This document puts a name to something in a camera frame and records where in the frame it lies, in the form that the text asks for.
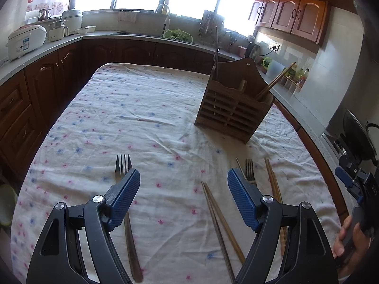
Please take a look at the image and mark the hanging utensil rack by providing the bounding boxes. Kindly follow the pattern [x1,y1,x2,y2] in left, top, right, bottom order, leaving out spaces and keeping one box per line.
[199,9,226,36]

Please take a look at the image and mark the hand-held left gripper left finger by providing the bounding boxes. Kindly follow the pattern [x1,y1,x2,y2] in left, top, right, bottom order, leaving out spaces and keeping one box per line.
[26,168,141,284]

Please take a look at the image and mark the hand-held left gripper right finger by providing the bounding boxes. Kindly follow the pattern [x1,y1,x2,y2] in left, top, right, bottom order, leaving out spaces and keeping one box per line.
[227,168,339,284]

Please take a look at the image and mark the row of seasoning bottles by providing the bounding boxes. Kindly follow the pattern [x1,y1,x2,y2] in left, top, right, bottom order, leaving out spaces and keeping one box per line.
[281,65,310,95]

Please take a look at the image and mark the metal fork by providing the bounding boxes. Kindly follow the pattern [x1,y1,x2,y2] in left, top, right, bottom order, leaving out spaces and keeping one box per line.
[245,159,257,184]
[115,154,143,282]

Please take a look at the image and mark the dark electric kettle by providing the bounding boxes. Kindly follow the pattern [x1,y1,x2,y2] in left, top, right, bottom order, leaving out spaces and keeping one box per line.
[246,41,261,60]

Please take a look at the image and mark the grey kitchen countertop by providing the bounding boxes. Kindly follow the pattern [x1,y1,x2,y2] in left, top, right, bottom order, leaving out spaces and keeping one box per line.
[0,30,338,154]

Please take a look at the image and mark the basket of green vegetables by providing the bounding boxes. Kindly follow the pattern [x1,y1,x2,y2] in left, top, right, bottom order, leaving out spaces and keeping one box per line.
[163,29,194,42]

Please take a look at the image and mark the wooden chopstick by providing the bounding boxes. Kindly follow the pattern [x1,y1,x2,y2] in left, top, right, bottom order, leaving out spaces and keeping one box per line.
[256,62,297,99]
[267,158,288,256]
[261,65,297,101]
[204,182,246,264]
[201,181,236,284]
[264,158,286,256]
[236,157,248,181]

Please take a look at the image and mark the white steamer pot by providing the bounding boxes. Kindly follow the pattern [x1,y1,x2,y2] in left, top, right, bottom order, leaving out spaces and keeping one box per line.
[61,9,84,28]

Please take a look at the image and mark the small brown pot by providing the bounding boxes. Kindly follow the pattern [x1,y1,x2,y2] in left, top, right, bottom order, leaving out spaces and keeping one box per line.
[38,8,55,22]

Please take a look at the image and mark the clear pitcher green handle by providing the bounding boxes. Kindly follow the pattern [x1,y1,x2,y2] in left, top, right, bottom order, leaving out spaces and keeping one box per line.
[262,57,282,76]

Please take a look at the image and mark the black wok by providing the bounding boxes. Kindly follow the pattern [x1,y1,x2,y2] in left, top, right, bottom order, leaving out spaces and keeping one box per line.
[343,109,379,162]

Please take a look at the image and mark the scissors and knife holder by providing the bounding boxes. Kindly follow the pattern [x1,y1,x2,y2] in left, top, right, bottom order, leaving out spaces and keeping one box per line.
[225,30,239,51]

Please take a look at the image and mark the pale round bin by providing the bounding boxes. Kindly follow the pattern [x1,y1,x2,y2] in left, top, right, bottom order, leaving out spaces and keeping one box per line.
[0,183,18,228]

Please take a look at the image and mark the white rice cooker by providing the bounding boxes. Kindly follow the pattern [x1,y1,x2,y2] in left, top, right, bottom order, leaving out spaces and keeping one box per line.
[6,24,48,62]

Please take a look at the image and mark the white cloth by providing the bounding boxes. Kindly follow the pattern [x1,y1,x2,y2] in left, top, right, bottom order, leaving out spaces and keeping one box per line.
[118,10,137,22]

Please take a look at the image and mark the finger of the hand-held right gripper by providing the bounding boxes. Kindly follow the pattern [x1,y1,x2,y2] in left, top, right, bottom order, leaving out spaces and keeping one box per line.
[335,166,360,196]
[339,154,364,173]

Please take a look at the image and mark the brown wall cabinets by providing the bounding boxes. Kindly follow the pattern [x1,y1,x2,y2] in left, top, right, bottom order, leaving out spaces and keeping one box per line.
[248,0,356,46]

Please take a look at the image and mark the dark chopstick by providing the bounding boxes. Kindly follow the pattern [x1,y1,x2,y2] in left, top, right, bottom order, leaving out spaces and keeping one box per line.
[215,26,220,80]

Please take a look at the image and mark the person's right hand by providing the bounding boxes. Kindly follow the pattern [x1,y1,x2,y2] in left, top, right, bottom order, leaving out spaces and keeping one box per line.
[332,216,372,261]

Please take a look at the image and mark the gas stove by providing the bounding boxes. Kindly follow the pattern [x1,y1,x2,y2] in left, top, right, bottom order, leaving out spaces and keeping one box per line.
[321,130,345,157]

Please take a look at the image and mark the metal spoon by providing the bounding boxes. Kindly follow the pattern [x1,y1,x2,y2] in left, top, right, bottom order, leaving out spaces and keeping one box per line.
[212,49,221,80]

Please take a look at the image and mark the small white electric pot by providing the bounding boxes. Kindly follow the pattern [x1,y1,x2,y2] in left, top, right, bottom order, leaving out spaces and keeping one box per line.
[47,21,69,42]

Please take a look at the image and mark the white floral tablecloth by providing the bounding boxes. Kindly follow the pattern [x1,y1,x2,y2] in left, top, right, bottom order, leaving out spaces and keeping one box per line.
[10,63,342,284]

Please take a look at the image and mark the wooden utensil holder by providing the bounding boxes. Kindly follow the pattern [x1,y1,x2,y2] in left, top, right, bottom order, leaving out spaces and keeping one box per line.
[194,57,276,144]

